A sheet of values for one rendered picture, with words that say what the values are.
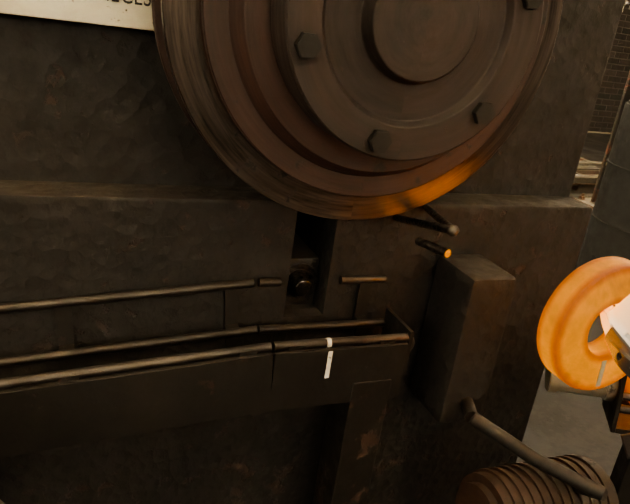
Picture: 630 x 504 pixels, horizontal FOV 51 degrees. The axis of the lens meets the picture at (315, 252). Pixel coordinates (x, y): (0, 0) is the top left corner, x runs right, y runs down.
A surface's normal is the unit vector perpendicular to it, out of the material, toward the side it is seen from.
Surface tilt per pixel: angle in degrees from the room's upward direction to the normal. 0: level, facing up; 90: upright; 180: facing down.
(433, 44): 90
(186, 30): 90
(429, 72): 90
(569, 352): 89
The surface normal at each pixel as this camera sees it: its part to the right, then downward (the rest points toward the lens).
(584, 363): 0.37, 0.36
